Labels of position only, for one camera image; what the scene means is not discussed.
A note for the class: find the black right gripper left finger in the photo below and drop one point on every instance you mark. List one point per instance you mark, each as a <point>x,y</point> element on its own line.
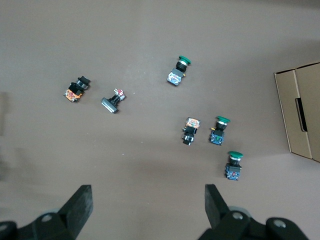
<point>80,207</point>

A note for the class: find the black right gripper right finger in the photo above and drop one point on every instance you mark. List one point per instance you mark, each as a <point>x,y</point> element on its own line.
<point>215,207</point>

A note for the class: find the green mushroom button blue block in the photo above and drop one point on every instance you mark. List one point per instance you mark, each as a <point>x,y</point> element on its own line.
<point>217,136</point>
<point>233,170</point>
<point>175,77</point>

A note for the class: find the brown cardboard box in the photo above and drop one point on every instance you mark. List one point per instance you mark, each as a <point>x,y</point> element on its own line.
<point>310,112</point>

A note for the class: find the black selector switch orange block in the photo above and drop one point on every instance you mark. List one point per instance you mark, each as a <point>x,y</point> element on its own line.
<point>75,93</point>
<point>192,123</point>

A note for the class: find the black flat-head switch red terminals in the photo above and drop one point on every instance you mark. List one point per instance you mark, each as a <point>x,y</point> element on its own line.
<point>110,105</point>

